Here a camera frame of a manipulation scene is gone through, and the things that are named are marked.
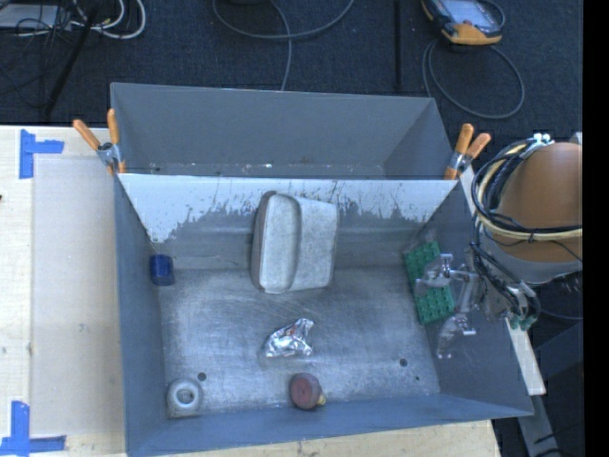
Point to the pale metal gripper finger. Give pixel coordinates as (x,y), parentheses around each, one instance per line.
(435,278)
(452,331)

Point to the green studded flat block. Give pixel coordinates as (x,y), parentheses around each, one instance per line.
(435,305)

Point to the grey metal bin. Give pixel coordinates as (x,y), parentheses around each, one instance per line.
(361,331)

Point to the pale grey rounded box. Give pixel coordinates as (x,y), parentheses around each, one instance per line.
(295,241)

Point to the red-brown disc with yellow knob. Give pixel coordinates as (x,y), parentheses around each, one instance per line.
(304,391)

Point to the crumpled silver foil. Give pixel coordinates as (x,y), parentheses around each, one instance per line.
(288,341)

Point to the small blue cylinder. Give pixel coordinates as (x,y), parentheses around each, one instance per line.
(162,270)

